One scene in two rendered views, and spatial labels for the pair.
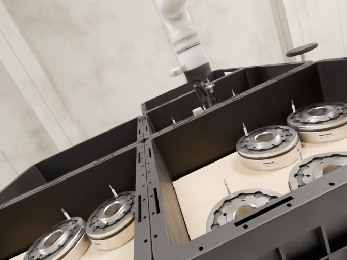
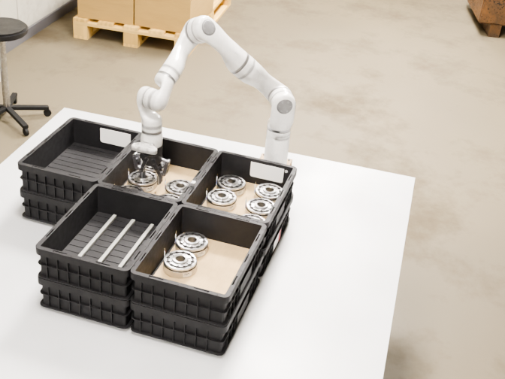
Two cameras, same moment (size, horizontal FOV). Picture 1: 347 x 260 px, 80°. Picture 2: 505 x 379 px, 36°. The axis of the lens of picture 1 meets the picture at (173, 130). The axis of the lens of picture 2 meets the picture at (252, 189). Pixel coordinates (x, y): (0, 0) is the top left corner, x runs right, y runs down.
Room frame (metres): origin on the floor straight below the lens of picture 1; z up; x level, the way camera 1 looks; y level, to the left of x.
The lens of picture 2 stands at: (-0.42, 2.06, 2.31)
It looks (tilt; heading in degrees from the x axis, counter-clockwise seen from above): 31 degrees down; 286
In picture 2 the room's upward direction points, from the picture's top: 6 degrees clockwise
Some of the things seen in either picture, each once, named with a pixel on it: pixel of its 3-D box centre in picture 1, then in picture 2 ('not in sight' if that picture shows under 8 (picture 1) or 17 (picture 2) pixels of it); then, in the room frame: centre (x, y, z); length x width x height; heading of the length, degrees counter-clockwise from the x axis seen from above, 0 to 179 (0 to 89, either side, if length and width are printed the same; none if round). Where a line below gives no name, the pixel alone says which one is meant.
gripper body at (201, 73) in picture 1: (201, 80); (151, 153); (0.60, -0.13, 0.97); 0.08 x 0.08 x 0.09
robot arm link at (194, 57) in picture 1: (185, 59); (149, 137); (0.60, -0.11, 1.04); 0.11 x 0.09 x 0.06; 92
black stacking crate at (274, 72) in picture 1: (216, 114); (160, 180); (0.56, -0.13, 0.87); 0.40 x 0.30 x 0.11; 92
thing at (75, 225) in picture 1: (54, 240); (179, 260); (0.31, 0.26, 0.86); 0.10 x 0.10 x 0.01
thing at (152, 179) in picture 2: not in sight; (142, 177); (0.63, -0.13, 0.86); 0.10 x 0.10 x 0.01
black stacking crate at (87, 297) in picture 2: not in sight; (110, 268); (0.54, 0.27, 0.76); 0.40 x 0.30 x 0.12; 92
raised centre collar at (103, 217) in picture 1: (112, 209); (192, 240); (0.32, 0.15, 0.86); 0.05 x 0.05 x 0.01
